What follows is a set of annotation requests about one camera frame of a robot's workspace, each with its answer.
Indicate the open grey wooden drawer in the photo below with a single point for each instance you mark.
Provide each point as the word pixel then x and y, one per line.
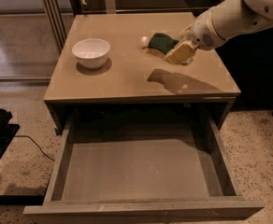
pixel 139 174

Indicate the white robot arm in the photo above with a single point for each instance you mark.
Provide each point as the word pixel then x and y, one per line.
pixel 219 24

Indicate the green and yellow sponge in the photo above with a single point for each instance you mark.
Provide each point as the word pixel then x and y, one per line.
pixel 161 43

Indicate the clear plastic labelled bottle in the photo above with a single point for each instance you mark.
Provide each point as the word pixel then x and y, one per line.
pixel 144 42

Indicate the white ceramic bowl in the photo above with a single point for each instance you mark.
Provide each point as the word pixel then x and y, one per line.
pixel 91 53

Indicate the beige top drawer cabinet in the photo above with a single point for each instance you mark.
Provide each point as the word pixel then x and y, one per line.
pixel 132 75

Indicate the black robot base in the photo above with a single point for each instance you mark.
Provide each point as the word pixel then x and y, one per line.
pixel 7 133

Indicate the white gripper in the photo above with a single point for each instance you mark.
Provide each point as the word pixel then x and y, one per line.
pixel 202 33

